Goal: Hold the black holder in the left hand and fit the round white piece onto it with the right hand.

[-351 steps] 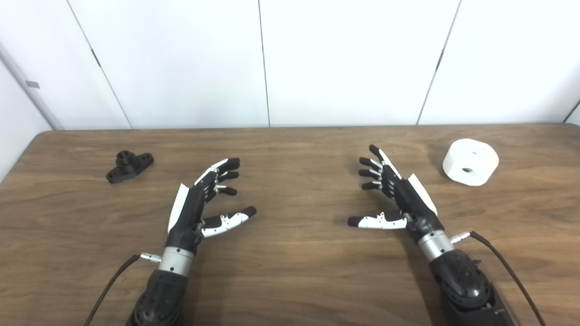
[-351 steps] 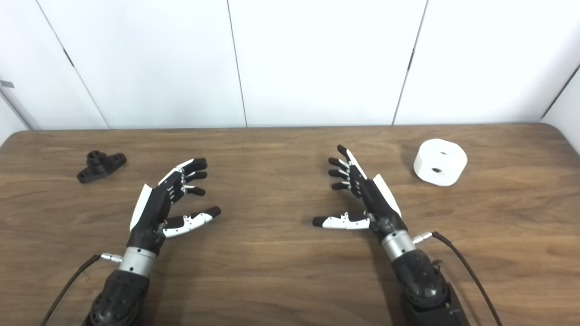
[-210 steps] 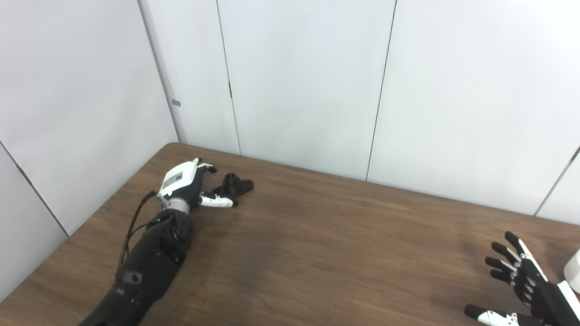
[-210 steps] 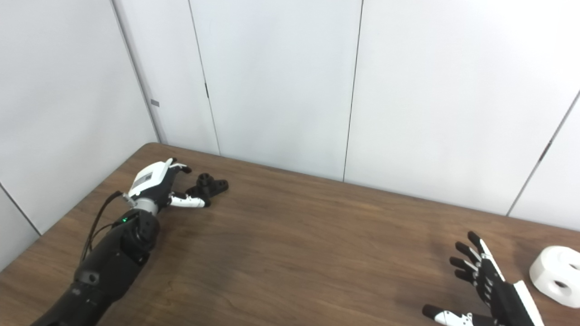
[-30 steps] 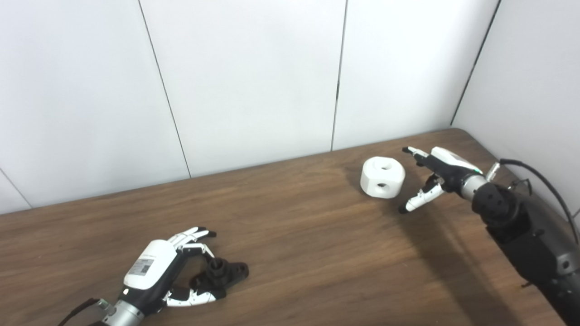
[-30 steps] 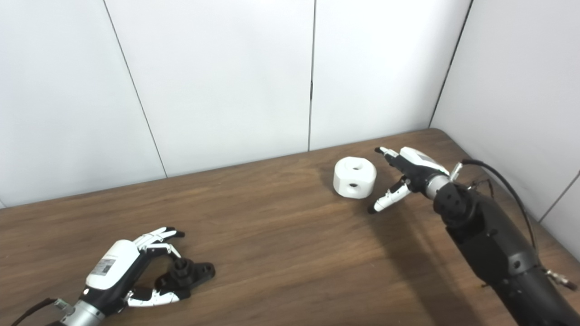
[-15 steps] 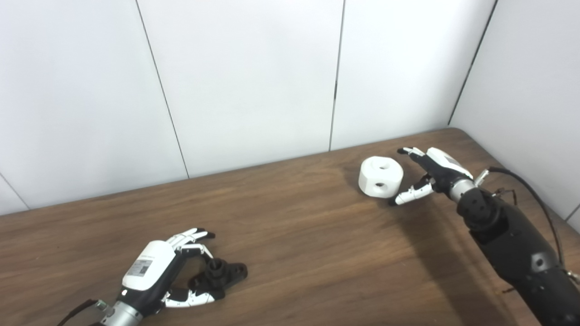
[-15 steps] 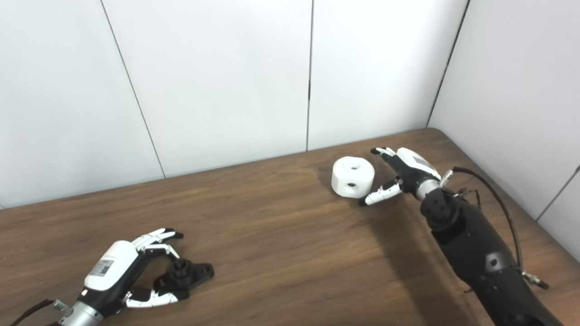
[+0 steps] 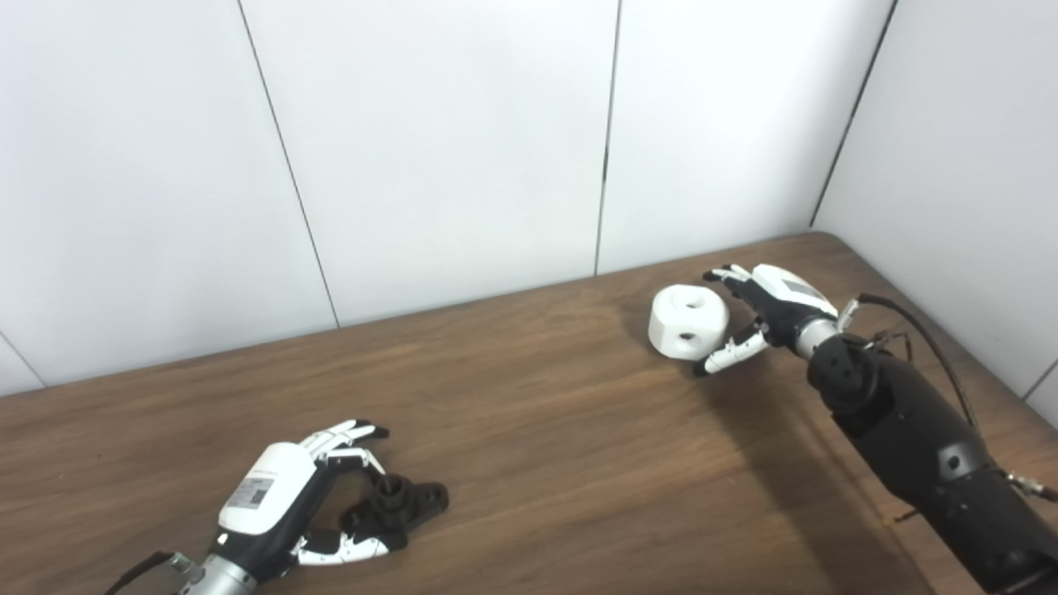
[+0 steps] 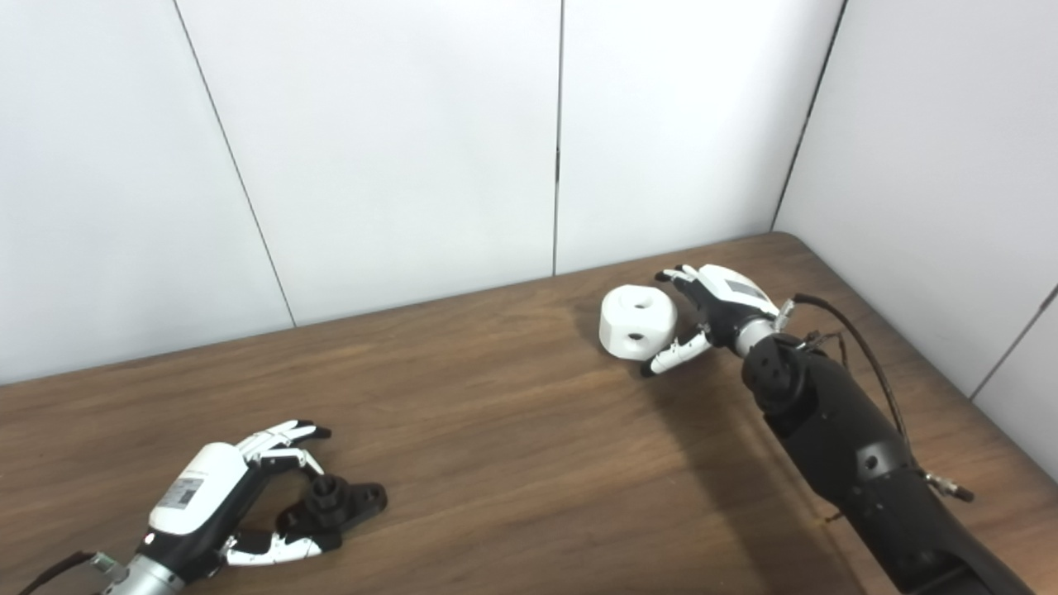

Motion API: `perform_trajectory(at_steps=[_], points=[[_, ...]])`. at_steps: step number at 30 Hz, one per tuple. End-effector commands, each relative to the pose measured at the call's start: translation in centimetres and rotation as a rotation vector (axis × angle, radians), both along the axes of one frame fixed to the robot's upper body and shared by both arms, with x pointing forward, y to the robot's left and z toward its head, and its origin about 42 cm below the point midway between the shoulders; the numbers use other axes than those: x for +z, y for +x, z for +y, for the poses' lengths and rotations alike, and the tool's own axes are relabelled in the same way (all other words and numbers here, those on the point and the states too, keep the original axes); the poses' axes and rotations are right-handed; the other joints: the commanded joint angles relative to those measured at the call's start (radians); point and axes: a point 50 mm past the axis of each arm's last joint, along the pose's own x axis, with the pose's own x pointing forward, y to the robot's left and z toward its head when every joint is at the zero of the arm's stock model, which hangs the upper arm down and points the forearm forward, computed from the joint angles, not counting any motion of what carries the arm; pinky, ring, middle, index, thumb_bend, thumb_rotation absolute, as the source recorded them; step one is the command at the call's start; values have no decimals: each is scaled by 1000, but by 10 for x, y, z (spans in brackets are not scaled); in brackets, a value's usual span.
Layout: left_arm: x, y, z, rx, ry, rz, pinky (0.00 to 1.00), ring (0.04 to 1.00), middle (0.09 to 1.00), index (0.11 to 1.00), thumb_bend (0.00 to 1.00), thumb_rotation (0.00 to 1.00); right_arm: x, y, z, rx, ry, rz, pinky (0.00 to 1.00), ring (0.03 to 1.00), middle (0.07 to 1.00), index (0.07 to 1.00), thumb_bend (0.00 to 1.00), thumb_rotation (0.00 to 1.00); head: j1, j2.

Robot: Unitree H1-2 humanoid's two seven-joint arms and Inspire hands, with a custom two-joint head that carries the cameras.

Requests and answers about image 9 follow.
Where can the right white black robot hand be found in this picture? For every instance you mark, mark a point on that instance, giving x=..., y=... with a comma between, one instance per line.
x=785, y=302

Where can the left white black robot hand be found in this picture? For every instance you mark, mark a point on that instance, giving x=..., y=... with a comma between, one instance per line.
x=269, y=492

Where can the round white plastic piece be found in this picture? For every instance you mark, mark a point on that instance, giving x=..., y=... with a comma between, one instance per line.
x=669, y=326

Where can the black plastic holder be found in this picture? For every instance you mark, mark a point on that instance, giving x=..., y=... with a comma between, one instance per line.
x=413, y=500

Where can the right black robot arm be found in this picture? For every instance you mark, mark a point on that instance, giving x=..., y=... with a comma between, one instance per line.
x=909, y=421

